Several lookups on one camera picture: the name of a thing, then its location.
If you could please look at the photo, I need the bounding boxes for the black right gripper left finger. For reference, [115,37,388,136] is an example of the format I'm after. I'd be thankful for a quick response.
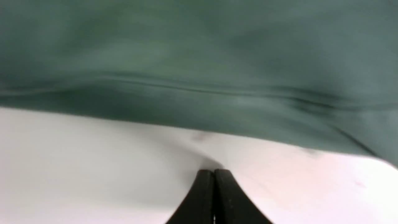
[167,169,215,224]

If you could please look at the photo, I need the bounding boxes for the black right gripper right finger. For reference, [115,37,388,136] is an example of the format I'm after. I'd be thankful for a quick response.
[214,169,272,224]

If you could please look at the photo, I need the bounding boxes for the green long-sleeve top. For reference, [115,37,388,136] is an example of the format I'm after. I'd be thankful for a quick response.
[0,0,398,166]

